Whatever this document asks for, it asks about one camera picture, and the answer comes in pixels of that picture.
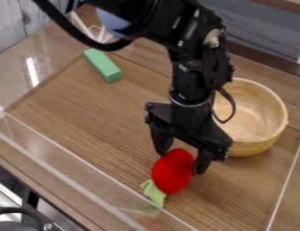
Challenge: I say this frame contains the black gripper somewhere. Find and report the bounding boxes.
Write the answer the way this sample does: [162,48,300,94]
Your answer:
[145,102,232,174]

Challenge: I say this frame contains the red plush strawberry toy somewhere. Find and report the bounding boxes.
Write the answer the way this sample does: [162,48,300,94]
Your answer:
[141,148,195,208]

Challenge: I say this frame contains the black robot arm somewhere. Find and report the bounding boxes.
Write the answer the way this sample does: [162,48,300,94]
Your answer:
[84,0,235,174]

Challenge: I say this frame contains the wooden bowl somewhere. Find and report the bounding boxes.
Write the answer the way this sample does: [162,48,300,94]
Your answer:
[217,78,289,157]

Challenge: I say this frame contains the green foam block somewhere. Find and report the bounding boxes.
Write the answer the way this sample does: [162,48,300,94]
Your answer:
[84,48,122,83]

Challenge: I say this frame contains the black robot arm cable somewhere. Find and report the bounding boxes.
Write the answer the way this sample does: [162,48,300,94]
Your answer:
[31,0,133,52]

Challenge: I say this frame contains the black table frame bracket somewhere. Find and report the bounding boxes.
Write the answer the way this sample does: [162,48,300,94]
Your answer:
[21,189,65,231]

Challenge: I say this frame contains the clear acrylic corner bracket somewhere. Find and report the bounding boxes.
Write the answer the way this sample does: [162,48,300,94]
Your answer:
[69,12,113,43]

